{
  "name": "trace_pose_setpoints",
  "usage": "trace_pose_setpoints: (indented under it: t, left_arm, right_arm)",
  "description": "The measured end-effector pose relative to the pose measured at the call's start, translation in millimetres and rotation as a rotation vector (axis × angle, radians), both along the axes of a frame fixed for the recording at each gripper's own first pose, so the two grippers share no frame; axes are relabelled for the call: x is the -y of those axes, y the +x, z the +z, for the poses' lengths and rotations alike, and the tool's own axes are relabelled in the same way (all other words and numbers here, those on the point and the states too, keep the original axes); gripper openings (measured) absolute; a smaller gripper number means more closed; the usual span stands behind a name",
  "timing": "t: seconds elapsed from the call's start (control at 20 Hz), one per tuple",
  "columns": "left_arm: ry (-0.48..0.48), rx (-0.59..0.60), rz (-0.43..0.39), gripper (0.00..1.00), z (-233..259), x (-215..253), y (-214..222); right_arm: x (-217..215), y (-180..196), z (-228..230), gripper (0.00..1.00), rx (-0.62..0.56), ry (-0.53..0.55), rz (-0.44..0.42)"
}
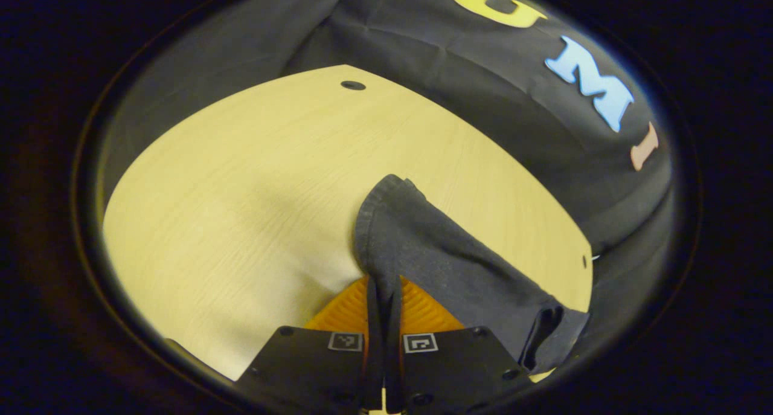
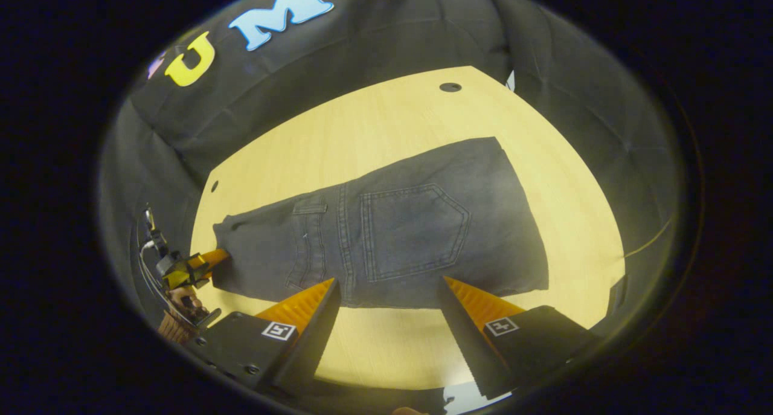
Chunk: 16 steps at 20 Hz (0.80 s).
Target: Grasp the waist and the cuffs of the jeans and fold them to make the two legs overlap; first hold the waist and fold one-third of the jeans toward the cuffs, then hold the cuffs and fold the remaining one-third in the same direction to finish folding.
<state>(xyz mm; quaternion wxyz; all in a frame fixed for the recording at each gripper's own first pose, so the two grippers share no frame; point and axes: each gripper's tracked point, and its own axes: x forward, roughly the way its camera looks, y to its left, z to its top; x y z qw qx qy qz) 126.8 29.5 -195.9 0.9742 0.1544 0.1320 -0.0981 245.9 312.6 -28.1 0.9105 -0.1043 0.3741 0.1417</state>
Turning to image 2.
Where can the dark grey jeans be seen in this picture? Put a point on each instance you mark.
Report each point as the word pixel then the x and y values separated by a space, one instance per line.
pixel 410 221

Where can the black backdrop cloth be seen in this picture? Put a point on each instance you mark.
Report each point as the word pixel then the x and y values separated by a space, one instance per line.
pixel 392 34

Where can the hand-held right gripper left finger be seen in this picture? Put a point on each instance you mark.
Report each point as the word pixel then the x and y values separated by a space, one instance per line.
pixel 314 342

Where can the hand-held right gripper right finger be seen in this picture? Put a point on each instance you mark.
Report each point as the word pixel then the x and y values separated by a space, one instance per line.
pixel 465 336

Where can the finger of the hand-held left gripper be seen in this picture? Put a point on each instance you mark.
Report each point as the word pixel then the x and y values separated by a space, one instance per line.
pixel 211 258

